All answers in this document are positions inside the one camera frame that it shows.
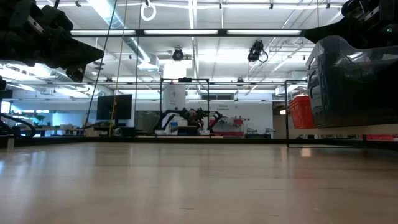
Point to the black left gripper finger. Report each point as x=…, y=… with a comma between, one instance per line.
x=77, y=53

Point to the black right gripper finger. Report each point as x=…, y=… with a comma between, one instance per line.
x=332, y=29

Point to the red background shelf bins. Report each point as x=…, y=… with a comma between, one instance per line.
x=230, y=133

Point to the black computer monitor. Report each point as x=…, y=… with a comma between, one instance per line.
x=113, y=107

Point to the black ceiling-mounted device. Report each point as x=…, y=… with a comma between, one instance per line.
x=255, y=51

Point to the orange perforated plastic basket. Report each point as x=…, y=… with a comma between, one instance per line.
x=300, y=115

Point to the white pillar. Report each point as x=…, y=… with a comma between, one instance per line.
x=174, y=96

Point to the black background robot arms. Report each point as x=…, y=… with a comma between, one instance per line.
x=168, y=113

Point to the red crate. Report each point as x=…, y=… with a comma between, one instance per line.
x=379, y=137

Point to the person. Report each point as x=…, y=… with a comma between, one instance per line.
x=194, y=118

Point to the black aluminium rig frame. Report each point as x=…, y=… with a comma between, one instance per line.
x=139, y=32

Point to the black round ceiling camera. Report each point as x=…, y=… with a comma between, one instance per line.
x=178, y=55

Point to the black background metal frame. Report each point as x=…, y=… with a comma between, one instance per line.
x=185, y=80

